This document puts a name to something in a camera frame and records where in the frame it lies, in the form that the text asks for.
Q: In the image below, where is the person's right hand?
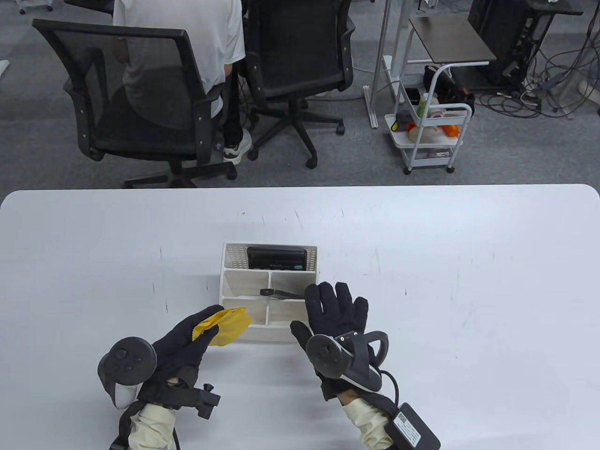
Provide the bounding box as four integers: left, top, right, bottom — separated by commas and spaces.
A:
290, 282, 383, 401

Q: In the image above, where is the person's left hand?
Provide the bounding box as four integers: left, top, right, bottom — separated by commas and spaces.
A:
137, 305, 225, 408

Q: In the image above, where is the yellow cleaning cloth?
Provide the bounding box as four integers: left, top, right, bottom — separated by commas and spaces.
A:
191, 307, 252, 347

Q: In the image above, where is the black remote control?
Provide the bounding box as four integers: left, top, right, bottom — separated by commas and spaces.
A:
260, 288, 310, 301

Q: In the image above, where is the black calculator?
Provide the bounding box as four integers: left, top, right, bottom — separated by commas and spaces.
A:
246, 247, 308, 271

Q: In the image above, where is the person's right forearm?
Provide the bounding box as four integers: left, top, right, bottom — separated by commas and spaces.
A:
341, 397, 399, 450

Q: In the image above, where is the dark grey handheld controller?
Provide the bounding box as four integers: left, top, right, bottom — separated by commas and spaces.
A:
97, 337, 157, 410
306, 331, 390, 393

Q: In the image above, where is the white plastic organizer basket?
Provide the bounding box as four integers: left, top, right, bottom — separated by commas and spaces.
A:
218, 242, 318, 343

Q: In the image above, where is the black battery pack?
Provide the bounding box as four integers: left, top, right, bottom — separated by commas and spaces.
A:
384, 402, 441, 450

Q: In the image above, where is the white wheeled utility cart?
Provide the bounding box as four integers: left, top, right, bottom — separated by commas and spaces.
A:
384, 63, 473, 175

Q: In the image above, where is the black mesh office chair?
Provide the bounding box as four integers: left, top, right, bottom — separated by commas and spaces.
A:
244, 0, 356, 169
32, 19, 237, 189

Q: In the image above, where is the brown top side table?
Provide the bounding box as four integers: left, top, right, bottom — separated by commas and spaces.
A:
409, 16, 497, 64

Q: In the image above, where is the black equipment stand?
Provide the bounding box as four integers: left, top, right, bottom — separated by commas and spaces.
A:
468, 0, 584, 90

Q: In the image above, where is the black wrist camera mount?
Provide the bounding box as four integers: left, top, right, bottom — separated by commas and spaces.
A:
185, 383, 221, 420

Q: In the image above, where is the white metal frame stand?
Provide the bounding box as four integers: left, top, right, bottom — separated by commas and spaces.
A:
363, 0, 408, 129

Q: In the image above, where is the tangle of black cables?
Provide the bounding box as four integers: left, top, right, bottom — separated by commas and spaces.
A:
473, 28, 600, 120

